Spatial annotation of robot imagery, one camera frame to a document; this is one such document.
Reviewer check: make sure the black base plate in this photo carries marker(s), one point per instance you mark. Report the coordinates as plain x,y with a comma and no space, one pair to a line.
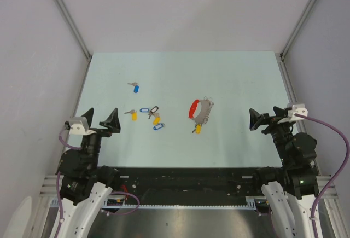
188,186

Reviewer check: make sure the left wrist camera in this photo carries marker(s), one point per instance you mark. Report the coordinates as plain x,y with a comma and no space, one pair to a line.
78,126

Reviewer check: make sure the left aluminium frame post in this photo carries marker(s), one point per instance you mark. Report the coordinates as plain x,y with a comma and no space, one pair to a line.
73,28

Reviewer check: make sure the black frame key tag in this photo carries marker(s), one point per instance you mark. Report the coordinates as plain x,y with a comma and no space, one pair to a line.
153,112

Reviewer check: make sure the aluminium frame post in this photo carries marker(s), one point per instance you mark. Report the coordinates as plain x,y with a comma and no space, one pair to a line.
297,28
73,28

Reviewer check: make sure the red handled keyring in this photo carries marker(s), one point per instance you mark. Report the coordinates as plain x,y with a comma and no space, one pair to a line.
200,110

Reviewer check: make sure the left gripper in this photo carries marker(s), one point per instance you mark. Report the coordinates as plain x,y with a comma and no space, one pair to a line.
111,122

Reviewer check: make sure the yellow tag key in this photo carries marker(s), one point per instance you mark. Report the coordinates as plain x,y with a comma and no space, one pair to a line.
197,129
133,114
156,119

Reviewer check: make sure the solid blue tag key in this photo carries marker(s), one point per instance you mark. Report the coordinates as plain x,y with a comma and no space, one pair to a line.
135,87

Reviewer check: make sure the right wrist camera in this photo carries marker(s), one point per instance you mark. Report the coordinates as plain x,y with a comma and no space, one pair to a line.
294,112

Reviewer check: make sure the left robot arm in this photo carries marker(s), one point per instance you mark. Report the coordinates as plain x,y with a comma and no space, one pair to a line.
81,185

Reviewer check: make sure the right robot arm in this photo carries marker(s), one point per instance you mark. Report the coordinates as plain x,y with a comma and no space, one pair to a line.
292,189

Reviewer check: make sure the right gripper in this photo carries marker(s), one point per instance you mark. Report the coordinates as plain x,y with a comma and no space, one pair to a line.
256,118

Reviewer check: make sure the right aluminium frame post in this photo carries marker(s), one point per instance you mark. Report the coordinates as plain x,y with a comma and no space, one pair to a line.
297,28

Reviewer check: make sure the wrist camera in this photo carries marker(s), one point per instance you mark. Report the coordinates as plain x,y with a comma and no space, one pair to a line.
294,112
78,126

